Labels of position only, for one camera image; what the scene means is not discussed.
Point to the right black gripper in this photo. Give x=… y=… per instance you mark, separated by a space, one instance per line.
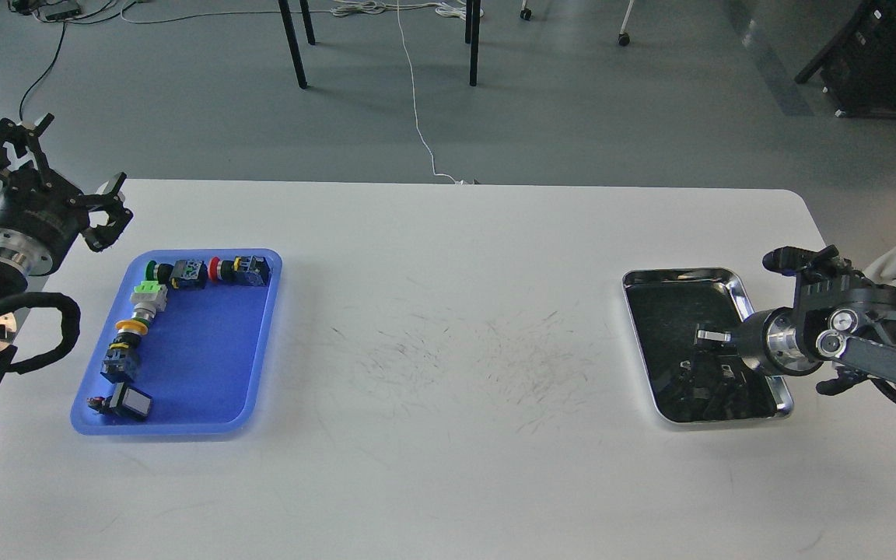
x=766 y=342

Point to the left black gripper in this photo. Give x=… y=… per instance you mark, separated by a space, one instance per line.
x=35 y=209

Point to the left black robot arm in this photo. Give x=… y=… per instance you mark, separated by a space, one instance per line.
x=15 y=270

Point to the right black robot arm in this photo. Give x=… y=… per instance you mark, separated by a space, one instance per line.
x=838 y=315

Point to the shiny metal tray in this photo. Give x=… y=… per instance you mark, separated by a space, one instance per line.
x=699 y=384

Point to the red emergency stop button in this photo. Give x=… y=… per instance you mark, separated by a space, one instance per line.
x=245 y=270

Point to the blue plastic tray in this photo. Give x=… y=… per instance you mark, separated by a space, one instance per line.
x=201 y=360

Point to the black table leg left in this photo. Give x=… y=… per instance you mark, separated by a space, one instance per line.
x=289 y=27

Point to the black table leg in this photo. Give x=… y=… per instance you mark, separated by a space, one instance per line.
x=289 y=27
x=472 y=19

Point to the black cabinet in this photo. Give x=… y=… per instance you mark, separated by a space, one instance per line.
x=858 y=64

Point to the black table leg right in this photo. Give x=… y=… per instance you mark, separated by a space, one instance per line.
x=472 y=19

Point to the white green switch part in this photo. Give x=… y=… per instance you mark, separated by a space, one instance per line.
x=149 y=299

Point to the green push button switch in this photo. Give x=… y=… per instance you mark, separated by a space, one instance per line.
x=185 y=274

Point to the yellow ring selector switch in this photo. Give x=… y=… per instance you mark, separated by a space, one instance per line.
x=121 y=363

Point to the square white button switch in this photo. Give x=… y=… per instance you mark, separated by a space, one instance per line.
x=125 y=402

